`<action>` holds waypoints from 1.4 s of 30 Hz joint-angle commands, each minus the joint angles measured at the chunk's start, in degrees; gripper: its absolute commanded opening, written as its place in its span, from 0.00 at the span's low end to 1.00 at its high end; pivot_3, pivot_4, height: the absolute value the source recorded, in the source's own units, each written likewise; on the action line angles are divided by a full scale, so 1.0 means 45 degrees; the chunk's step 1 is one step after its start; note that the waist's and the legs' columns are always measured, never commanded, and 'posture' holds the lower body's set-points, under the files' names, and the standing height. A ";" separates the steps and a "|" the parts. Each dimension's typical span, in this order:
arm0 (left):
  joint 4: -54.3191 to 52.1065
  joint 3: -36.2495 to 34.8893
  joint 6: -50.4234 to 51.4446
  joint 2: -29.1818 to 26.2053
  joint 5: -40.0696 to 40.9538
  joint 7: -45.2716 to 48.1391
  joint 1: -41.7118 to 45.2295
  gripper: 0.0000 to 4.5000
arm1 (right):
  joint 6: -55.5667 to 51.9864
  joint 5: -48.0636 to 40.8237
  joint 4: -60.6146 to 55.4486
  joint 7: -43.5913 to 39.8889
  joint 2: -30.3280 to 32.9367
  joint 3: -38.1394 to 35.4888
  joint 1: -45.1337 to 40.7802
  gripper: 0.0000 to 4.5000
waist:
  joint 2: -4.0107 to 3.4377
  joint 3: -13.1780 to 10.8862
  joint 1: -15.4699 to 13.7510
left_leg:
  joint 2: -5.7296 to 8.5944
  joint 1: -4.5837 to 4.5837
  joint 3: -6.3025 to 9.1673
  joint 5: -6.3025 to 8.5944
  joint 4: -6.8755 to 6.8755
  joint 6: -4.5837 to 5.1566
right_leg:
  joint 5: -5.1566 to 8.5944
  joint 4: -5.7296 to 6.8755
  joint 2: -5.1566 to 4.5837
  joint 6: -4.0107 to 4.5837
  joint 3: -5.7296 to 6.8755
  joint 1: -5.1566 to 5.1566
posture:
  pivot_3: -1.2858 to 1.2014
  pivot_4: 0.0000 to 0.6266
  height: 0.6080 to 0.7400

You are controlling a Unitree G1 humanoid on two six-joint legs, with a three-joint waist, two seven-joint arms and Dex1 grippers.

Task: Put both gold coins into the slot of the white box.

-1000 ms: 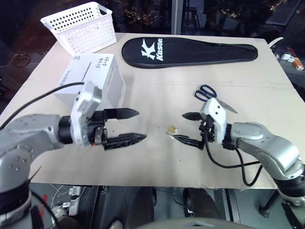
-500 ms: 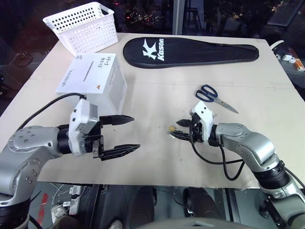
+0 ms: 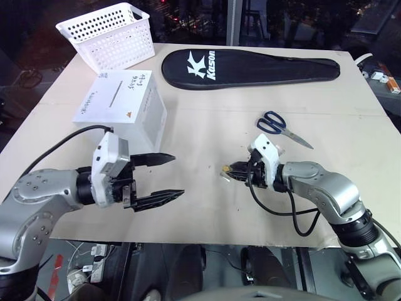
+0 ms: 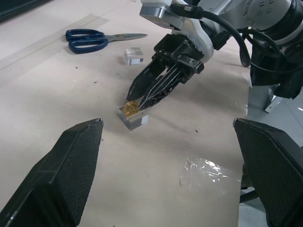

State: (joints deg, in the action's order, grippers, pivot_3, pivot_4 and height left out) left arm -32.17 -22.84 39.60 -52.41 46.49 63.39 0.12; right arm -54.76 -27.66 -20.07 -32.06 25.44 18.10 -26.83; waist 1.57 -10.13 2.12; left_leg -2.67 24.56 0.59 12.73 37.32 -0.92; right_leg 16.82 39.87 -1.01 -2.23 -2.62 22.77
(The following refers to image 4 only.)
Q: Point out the clear acrylic block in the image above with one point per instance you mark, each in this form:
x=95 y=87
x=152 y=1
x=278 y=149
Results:
x=136 y=121
x=133 y=55

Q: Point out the dark screen edge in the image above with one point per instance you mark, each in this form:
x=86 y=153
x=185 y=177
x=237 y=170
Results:
x=9 y=8

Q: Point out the black robot body cover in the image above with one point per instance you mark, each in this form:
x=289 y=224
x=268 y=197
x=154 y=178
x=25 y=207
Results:
x=274 y=73

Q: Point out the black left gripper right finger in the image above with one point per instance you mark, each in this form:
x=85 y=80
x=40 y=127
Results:
x=274 y=175

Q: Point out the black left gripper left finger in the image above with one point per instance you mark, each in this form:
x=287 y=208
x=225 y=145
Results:
x=59 y=175

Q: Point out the grey metal frame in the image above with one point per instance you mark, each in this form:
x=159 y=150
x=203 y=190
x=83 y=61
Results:
x=259 y=99

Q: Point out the beige paper table cover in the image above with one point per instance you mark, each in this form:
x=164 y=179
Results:
x=59 y=94

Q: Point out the gold coin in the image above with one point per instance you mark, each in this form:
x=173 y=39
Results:
x=130 y=108

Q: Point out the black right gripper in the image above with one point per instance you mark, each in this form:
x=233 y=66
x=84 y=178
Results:
x=180 y=50

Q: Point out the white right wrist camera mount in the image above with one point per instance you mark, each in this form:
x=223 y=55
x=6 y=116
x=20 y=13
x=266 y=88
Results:
x=203 y=40

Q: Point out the clear plastic film patch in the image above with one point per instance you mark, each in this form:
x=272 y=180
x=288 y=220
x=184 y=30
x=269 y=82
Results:
x=208 y=172

